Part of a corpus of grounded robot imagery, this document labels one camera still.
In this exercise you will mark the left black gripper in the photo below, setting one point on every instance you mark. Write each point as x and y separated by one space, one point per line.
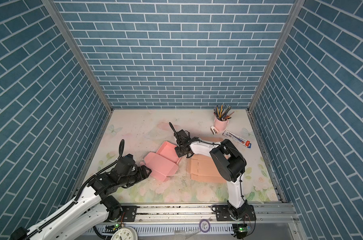
145 174

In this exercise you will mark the aluminium mounting rail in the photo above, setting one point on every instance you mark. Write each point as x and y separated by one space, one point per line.
164 214

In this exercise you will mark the pink pencil cup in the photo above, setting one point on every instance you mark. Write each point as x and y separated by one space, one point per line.
220 125

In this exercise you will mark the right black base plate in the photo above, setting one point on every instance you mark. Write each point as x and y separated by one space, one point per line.
225 213

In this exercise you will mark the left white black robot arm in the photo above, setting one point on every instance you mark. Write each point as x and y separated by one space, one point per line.
92 205

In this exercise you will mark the orange paper box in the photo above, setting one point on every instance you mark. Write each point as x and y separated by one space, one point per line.
202 168

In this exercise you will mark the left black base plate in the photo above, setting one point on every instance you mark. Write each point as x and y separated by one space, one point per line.
123 214

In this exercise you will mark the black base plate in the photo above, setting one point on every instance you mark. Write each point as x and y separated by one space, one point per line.
123 214
225 213

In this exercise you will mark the coloured pencils bundle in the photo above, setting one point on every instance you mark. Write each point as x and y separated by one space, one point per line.
223 112

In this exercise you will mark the pink paper box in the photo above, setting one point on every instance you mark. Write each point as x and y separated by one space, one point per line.
163 163

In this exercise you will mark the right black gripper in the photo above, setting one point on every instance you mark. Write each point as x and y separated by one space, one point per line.
177 148

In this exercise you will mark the white round clock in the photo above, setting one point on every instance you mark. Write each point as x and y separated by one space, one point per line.
125 233

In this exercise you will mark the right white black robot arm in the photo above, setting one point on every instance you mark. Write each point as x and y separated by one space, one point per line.
229 162

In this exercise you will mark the white toothpaste tube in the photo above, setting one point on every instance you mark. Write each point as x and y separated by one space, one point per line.
238 139

